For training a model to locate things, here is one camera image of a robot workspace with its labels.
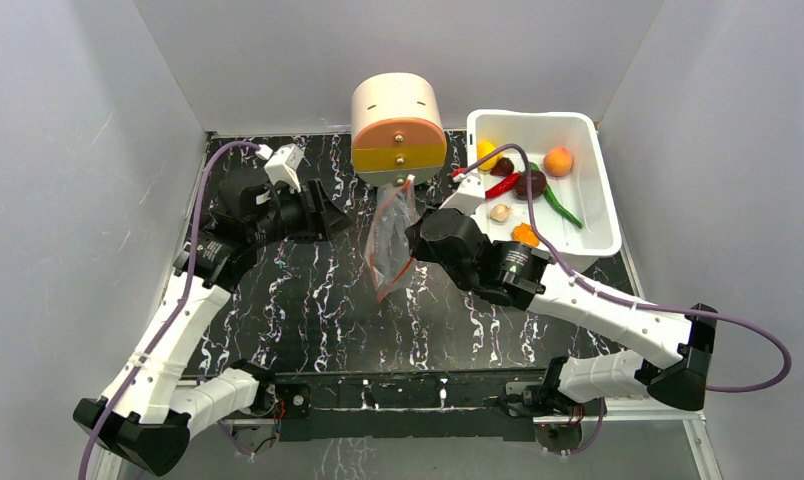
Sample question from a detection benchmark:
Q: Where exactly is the small orange pepper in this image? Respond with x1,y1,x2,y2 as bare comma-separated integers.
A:
511,223,540,248

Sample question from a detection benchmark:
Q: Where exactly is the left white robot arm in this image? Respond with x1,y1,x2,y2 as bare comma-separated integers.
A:
73,171,352,478

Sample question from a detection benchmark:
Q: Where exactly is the dark purple plum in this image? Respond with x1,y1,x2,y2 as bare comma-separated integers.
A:
512,169,548,201

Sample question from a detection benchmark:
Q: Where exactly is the garlic bulb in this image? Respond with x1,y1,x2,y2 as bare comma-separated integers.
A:
489,204,512,223

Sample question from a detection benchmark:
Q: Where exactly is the white plastic bin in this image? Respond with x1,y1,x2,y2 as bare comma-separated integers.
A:
466,109,622,272

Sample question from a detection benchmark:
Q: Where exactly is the small dark red fruit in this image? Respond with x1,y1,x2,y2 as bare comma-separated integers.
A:
490,157,515,178

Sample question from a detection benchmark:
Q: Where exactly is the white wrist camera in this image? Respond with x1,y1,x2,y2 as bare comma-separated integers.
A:
440,168,485,216
255,143,304,193

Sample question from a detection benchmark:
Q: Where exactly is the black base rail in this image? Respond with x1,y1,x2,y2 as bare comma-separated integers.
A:
269,367,701,444

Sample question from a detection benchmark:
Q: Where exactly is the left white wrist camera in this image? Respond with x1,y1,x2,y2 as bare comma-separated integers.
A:
255,143,304,193

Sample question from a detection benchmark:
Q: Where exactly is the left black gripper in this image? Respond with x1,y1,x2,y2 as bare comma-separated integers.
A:
250,180,355,249

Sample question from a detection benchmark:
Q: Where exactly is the yellow lemon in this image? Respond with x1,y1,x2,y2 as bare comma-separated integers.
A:
477,140,503,172

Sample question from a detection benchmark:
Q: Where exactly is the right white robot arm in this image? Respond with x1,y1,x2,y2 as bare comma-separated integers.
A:
405,209,717,414

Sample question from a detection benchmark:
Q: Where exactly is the orange peach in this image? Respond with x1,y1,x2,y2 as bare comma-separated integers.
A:
543,147,574,178

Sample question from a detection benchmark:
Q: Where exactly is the round three-drawer cabinet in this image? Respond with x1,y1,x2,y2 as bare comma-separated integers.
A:
351,72,448,187

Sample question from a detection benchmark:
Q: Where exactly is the clear zip bag orange zipper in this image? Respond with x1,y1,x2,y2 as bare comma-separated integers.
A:
364,175,420,302

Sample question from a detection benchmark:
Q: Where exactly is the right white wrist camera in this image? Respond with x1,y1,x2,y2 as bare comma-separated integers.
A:
440,168,485,216

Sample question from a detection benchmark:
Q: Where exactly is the red chili pepper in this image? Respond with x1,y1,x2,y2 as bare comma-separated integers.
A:
485,173,522,199

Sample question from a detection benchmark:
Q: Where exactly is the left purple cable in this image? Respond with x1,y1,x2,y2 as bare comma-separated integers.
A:
77,140,264,480

